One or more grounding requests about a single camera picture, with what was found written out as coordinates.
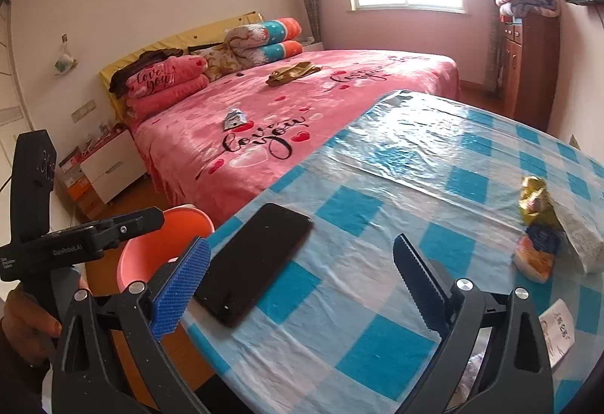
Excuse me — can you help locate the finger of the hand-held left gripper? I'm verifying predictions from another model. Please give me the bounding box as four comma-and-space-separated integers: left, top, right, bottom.
94, 205, 166, 252

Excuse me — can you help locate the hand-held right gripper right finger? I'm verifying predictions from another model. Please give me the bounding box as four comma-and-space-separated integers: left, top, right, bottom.
393, 233, 554, 414

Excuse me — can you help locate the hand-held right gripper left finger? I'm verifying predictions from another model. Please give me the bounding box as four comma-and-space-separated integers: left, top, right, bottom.
51, 235, 213, 414

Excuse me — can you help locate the pink plastic basin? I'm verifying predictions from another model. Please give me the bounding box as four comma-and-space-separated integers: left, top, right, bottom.
117, 204, 214, 299

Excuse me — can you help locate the person's left forearm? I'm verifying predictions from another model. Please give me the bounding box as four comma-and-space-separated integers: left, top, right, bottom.
0, 324, 54, 414

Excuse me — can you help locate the person's left hand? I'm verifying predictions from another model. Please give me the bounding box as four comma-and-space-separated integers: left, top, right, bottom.
0, 282, 64, 368

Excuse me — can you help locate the orange cardboard box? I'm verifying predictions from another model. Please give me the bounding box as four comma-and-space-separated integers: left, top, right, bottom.
55, 149, 105, 219

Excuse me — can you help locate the white nightstand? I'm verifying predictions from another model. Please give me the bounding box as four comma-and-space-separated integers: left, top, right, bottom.
79, 127, 146, 207

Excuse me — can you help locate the black smartphone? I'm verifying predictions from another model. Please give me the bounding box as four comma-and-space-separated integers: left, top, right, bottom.
193, 203, 315, 329

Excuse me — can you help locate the blue checked tablecloth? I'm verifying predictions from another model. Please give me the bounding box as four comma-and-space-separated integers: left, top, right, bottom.
182, 88, 604, 414

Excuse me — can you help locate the plain pink folded blanket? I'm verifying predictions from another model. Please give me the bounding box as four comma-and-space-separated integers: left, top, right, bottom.
123, 75, 209, 121

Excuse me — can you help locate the blue yellow packet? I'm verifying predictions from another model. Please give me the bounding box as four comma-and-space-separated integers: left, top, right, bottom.
512, 224, 563, 285

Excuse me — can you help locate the small blue white wrapper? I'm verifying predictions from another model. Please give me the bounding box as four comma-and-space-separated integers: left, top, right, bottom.
222, 108, 244, 131

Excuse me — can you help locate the yellow snack packet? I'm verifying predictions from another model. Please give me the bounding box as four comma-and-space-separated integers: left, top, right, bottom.
519, 175, 563, 228

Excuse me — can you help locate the pink printed folded blanket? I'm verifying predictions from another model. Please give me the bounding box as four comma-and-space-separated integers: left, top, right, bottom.
123, 54, 209, 98

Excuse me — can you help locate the white printed paper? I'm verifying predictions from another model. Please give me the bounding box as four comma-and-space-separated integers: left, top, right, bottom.
538, 298, 577, 368

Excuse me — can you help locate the yellow patterned pillow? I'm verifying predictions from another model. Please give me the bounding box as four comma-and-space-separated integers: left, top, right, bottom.
203, 43, 239, 82

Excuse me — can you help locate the bed with pink bedspread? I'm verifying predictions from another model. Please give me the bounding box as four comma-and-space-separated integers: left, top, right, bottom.
127, 48, 462, 226

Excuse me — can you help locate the yellow headboard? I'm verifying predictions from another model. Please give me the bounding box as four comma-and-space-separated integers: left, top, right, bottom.
98, 11, 264, 113

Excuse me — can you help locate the folded pink white quilt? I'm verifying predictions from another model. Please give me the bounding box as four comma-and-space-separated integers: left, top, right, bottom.
224, 25, 270, 66

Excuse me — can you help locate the gold cloth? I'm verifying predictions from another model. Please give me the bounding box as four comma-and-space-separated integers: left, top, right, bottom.
265, 61, 320, 88

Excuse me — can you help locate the teal orange dotted bolster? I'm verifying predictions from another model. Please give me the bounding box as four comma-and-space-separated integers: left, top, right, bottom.
257, 17, 304, 42
262, 40, 304, 63

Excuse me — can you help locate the brown wooden cabinet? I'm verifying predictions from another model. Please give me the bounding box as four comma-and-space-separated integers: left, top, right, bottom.
499, 12, 561, 132

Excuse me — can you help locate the beige wall socket strip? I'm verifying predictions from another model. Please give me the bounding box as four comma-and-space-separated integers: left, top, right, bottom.
71, 99, 97, 120

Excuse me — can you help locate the hanging wall bag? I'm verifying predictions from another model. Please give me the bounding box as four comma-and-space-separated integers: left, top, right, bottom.
53, 34, 79, 78

